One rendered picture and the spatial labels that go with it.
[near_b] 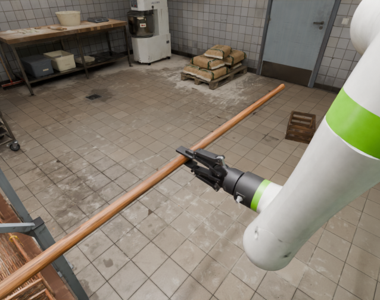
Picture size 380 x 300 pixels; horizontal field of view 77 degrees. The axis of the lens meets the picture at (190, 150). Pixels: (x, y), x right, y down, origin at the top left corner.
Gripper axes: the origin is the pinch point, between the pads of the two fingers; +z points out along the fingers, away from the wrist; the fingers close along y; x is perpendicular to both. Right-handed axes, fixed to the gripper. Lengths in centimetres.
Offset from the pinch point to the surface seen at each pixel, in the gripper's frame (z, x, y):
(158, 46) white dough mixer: 382, 350, 83
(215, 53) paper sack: 207, 323, 65
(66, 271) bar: 35, -42, 57
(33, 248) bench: 62, -46, 61
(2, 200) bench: 109, -45, 61
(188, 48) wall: 357, 425, 98
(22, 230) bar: 36, -46, 23
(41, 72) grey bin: 427, 106, 89
